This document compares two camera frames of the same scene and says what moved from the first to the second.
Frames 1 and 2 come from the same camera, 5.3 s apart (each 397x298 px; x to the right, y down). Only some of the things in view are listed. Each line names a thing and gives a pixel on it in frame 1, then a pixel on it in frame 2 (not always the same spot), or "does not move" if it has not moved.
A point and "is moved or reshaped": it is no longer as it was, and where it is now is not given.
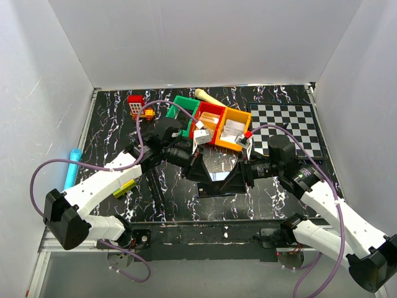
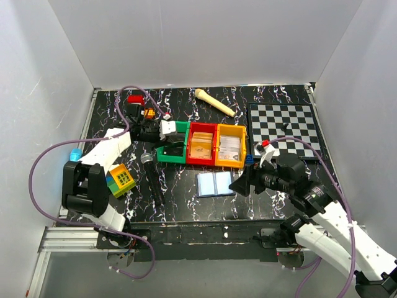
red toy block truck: (136, 102) does not move
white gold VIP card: (231, 129) is moved or reshaped
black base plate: (227, 240) does not move
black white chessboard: (299, 118) does not move
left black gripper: (195, 167) → (167, 138)
